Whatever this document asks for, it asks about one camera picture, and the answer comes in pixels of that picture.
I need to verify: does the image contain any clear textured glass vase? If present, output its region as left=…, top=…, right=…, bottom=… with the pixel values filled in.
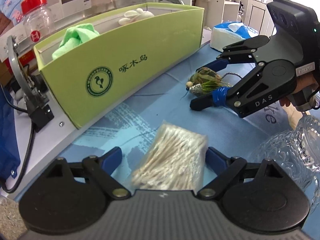
left=247, top=115, right=320, bottom=191

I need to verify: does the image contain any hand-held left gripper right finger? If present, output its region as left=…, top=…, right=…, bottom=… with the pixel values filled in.
left=196, top=146, right=280, bottom=200

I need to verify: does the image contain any green fishing lure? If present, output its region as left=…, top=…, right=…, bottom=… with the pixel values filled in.
left=185, top=66, right=241, bottom=98

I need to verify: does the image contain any metal lever mechanism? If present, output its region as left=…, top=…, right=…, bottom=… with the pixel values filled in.
left=6, top=35, right=55, bottom=133

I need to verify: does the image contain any clear jar with red lid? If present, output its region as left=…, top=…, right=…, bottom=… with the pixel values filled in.
left=20, top=0, right=56, bottom=43

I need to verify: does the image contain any white glove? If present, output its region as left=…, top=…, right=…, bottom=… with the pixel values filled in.
left=118, top=8, right=155, bottom=26

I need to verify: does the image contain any green towel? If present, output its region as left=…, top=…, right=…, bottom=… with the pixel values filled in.
left=52, top=23, right=101, bottom=61

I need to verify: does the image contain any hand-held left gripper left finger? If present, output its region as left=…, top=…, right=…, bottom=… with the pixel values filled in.
left=46, top=146, right=131, bottom=200

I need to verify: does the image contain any bag of cotton swabs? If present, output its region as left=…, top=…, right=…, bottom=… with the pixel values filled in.
left=130, top=123, right=209, bottom=191

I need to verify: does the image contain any blue printed mat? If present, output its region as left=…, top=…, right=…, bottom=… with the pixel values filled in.
left=15, top=27, right=320, bottom=232

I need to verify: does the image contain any blue machine housing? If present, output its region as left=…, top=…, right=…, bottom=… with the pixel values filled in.
left=0, top=87, right=22, bottom=180

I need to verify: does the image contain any person's right hand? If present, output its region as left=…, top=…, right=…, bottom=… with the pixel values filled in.
left=279, top=76, right=320, bottom=107

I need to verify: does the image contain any white machine base plate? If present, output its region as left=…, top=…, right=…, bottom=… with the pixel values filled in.
left=0, top=105, right=84, bottom=202

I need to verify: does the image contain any blue white tissue pack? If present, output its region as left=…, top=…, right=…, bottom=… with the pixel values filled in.
left=210, top=21, right=259, bottom=52

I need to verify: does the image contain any black power cable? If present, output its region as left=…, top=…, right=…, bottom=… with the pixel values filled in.
left=0, top=82, right=36, bottom=194

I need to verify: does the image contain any white open shelf unit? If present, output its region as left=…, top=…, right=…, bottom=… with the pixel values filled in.
left=192, top=0, right=251, bottom=30

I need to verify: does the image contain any green cardboard box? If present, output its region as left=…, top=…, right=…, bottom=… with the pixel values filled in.
left=33, top=2, right=206, bottom=130

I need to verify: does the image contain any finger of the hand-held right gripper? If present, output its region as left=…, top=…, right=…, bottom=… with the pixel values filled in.
left=190, top=61, right=267, bottom=111
left=199, top=35, right=271, bottom=75

